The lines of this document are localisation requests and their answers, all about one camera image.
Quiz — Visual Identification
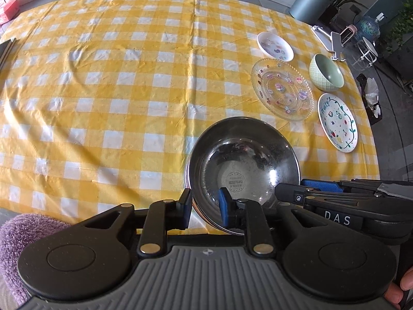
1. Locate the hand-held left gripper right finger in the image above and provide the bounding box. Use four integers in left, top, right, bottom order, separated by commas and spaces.
218, 187, 327, 256

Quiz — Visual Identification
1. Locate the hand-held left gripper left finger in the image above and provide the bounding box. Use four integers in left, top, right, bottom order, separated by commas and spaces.
74, 188, 194, 260

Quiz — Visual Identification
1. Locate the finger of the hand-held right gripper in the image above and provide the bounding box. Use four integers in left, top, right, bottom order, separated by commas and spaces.
274, 183, 324, 208
301, 178, 382, 197

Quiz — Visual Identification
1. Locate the stainless steel bowl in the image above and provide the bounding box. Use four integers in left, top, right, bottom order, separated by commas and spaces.
185, 117, 301, 236

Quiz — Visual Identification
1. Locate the white plate with vine print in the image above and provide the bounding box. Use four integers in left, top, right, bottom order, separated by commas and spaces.
317, 93, 359, 153

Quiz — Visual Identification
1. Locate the clear glass beaded plate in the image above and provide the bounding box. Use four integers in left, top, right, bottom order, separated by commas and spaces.
251, 58, 314, 121

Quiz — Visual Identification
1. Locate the pale green ceramic bowl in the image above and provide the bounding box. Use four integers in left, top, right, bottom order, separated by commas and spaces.
309, 53, 344, 91

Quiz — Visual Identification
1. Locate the small white sticker plate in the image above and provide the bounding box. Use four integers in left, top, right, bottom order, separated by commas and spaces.
257, 32, 294, 62

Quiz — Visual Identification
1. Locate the person's right hand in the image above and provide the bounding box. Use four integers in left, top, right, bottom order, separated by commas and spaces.
385, 265, 413, 307

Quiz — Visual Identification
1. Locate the black trash bin with bag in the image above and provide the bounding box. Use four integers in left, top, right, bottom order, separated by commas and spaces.
356, 74, 383, 125

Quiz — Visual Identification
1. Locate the yellow checkered tablecloth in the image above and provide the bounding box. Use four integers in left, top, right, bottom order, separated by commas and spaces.
0, 0, 379, 236

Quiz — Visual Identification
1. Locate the white round stool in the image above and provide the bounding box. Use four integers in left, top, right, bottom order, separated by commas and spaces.
356, 37, 379, 67

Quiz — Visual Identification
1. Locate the white phone stand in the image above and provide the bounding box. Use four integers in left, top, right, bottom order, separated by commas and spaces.
311, 25, 344, 62

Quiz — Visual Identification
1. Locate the pink small heater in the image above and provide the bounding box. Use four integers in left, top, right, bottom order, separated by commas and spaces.
341, 26, 357, 44

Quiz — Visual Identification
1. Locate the blue water bottle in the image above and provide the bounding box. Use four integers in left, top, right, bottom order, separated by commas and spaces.
358, 12, 382, 40

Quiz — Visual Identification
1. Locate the purple fuzzy cloth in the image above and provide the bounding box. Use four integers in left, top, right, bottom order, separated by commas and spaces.
0, 213, 71, 308

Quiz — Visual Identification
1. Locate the trailing green plant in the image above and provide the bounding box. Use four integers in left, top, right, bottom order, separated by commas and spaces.
385, 0, 413, 59

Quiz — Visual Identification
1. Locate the dark flat object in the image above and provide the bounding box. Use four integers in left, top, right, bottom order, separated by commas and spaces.
0, 38, 17, 73

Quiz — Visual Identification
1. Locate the pink box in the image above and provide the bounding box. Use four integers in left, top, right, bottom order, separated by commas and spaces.
0, 0, 22, 24

